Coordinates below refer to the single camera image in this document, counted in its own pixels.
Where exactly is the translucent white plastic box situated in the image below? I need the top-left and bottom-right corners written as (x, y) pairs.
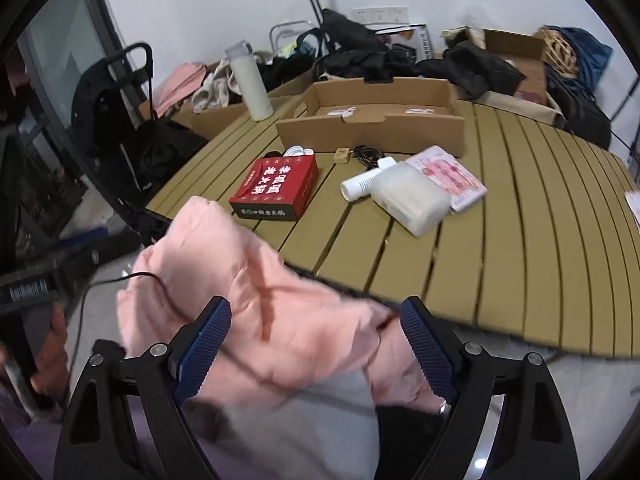
top-left (371, 162), bottom-right (451, 238)

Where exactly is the pink floral packet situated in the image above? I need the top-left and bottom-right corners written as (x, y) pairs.
top-left (406, 145), bottom-right (487, 214)

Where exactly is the white tube bottle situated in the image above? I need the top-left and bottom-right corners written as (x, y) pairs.
top-left (340, 156), bottom-right (397, 203)

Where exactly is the red tea box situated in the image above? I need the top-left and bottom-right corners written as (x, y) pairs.
top-left (229, 155), bottom-right (319, 221)

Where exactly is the white round jar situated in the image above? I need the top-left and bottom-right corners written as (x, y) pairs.
top-left (283, 145), bottom-right (314, 157)

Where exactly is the person's left hand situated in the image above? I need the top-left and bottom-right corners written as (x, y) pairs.
top-left (30, 304), bottom-right (70, 400)

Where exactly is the pink jacket on lap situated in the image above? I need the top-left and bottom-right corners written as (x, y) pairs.
top-left (116, 196), bottom-right (444, 413)

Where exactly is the grey sweatpants leg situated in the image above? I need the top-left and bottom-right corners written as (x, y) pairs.
top-left (183, 372), bottom-right (380, 479)

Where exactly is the black stroller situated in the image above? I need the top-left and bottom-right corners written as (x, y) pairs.
top-left (72, 42), bottom-right (206, 208)

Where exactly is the cardboard box with clothes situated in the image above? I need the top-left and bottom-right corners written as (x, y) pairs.
top-left (170, 70), bottom-right (312, 141)

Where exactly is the flat cardboard tray box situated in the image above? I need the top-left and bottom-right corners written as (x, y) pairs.
top-left (277, 78), bottom-right (465, 157)

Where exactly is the paper packet at table edge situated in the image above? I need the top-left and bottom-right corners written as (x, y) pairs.
top-left (625, 191), bottom-right (640, 229)

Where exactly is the white thermos bottle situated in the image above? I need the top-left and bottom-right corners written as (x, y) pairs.
top-left (226, 40), bottom-right (273, 122)

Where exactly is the beige cloth pile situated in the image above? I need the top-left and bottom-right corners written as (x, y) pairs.
top-left (191, 58), bottom-right (242, 114)

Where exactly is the pink bag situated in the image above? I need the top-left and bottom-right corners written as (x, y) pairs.
top-left (152, 62), bottom-right (207, 117)

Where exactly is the black backpack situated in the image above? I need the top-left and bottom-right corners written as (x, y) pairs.
top-left (544, 63), bottom-right (612, 150)

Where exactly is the black garment on box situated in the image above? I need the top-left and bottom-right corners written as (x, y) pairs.
top-left (414, 40), bottom-right (526, 100)

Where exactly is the open cardboard box right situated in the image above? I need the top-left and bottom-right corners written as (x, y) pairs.
top-left (442, 26), bottom-right (565, 128)

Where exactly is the black jacket pile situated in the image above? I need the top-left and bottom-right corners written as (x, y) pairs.
top-left (258, 9), bottom-right (420, 90)

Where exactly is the printed product box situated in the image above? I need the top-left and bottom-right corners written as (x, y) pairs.
top-left (375, 24), bottom-right (434, 62)

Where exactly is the wicker basket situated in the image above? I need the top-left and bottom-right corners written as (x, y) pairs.
top-left (535, 27), bottom-right (579, 79)

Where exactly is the blue cloth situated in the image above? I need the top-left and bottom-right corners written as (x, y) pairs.
top-left (544, 25), bottom-right (613, 94)

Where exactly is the wall power socket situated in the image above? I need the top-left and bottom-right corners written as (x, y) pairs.
top-left (352, 6), bottom-right (410, 25)

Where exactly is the white metal frame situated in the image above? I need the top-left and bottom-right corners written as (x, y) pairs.
top-left (269, 21), bottom-right (314, 58)

